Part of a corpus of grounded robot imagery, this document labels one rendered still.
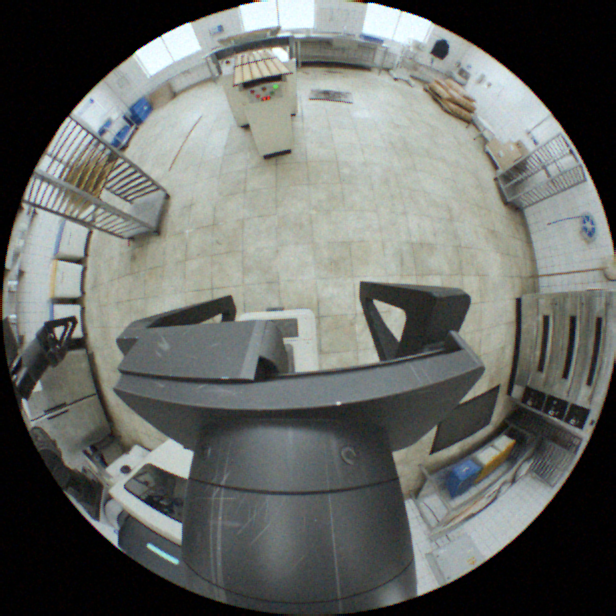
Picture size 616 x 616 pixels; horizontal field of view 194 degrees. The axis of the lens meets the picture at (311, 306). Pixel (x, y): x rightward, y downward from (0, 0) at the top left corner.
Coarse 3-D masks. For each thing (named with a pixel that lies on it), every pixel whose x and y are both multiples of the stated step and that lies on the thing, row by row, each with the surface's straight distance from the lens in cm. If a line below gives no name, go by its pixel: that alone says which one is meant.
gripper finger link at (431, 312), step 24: (360, 288) 13; (384, 288) 9; (408, 288) 8; (432, 288) 8; (456, 288) 8; (408, 312) 8; (432, 312) 7; (456, 312) 8; (384, 336) 11; (408, 336) 8; (432, 336) 8; (384, 360) 11
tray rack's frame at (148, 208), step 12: (48, 156) 248; (156, 192) 242; (36, 204) 229; (96, 204) 250; (132, 204) 275; (144, 204) 249; (156, 204) 229; (60, 216) 232; (144, 216) 237; (156, 216) 218; (96, 228) 244; (144, 228) 227
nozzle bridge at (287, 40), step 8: (256, 40) 222; (264, 40) 231; (272, 40) 232; (280, 40) 233; (288, 40) 228; (224, 48) 223; (232, 48) 231; (240, 48) 231; (264, 48) 228; (272, 48) 228; (288, 48) 239; (216, 56) 225; (224, 56) 233; (232, 56) 228; (288, 56) 245; (216, 64) 237
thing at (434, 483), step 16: (528, 432) 373; (480, 448) 322; (528, 448) 338; (512, 464) 311; (432, 480) 262; (496, 480) 280; (512, 480) 389; (480, 496) 269; (496, 496) 360; (448, 512) 249; (432, 528) 299; (448, 528) 311
